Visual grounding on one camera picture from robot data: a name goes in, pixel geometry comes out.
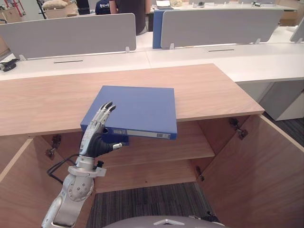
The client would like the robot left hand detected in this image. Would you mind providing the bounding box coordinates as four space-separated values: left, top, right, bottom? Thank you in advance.
78 101 124 158

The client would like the blue binder folder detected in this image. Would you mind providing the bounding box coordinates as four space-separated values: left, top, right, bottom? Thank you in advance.
80 85 178 146

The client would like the metal cabinet hinge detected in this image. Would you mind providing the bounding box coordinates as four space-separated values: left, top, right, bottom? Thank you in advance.
195 166 205 182
228 118 248 141
45 134 62 158

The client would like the wooden office cabinet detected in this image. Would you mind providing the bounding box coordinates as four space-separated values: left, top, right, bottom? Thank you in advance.
0 63 266 194

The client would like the wooden cabinet door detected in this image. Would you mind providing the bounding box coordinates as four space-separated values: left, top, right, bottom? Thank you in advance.
199 114 304 228
0 138 95 228

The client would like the white office desk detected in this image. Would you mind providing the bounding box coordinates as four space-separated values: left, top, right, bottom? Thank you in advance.
0 30 304 83

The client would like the silver robot torso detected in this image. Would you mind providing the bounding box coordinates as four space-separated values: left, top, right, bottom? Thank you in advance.
101 215 226 228

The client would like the grey desk partition screen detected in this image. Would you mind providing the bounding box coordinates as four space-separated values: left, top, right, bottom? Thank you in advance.
289 18 304 43
0 13 137 60
160 5 285 49

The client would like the black device on desk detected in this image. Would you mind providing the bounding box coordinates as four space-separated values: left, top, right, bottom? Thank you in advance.
0 58 19 72

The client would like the blue upright binder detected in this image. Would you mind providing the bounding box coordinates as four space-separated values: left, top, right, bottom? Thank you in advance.
152 9 174 49

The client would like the person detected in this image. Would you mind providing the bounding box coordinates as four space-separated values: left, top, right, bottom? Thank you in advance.
109 0 151 36
95 0 112 15

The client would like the cardboard box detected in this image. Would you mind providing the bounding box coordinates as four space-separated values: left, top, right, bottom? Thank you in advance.
276 0 304 27
44 2 79 19

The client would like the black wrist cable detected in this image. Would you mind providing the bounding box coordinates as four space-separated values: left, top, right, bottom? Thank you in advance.
47 153 80 185

